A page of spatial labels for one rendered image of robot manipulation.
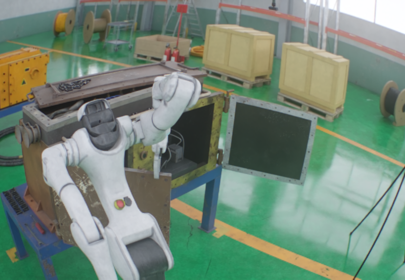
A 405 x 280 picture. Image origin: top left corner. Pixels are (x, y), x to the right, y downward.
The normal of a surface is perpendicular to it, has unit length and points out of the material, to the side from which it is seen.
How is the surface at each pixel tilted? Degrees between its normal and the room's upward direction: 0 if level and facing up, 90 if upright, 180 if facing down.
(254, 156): 90
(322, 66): 90
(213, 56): 90
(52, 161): 28
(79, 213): 40
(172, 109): 109
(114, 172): 90
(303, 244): 0
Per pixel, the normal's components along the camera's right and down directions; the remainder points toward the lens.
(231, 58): -0.65, 0.26
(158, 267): 0.70, 0.19
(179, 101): 0.14, 0.67
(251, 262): 0.10, -0.90
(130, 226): 0.54, -0.41
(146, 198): -0.02, 0.43
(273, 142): -0.29, 0.38
